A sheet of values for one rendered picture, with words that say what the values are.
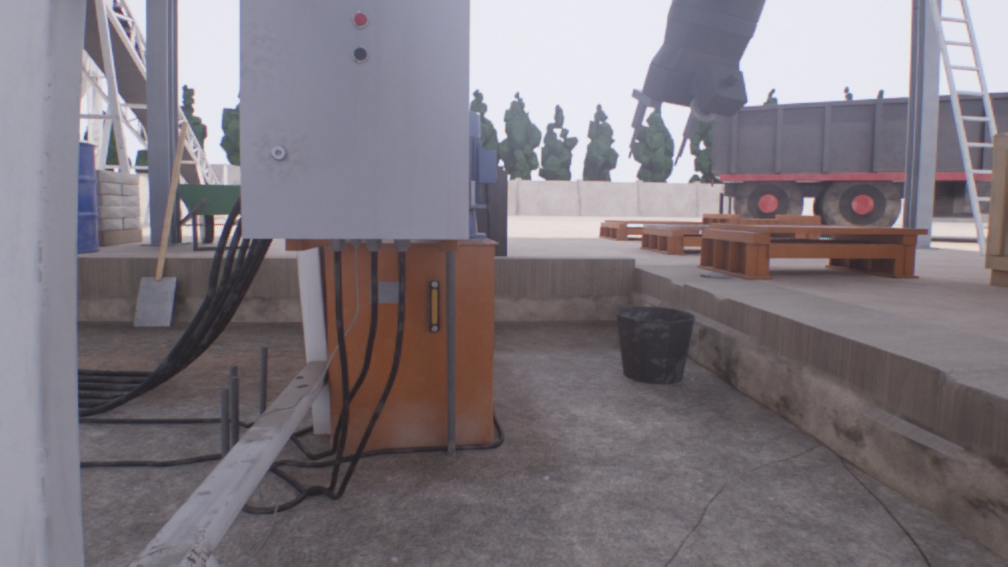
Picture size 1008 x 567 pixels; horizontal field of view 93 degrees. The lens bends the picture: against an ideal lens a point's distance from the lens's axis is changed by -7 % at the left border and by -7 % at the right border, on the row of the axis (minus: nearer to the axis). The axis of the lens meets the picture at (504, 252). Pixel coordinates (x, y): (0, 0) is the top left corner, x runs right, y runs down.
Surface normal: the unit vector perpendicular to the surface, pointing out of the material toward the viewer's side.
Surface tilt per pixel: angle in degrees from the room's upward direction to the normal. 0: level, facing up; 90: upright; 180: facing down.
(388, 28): 90
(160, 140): 90
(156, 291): 70
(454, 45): 90
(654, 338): 99
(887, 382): 89
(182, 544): 0
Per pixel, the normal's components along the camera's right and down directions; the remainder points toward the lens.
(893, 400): -1.00, -0.02
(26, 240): 0.08, -0.08
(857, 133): -0.47, 0.07
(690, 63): 0.14, 0.43
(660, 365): -0.06, 0.22
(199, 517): 0.01, -1.00
